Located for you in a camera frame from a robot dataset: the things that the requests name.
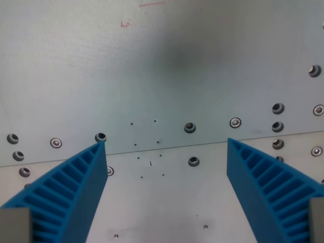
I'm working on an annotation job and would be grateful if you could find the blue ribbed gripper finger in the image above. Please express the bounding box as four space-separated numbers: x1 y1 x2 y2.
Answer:
0 139 107 243
226 137 324 243

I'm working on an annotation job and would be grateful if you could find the recessed grey bolt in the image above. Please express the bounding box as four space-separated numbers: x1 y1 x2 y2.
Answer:
184 121 197 134

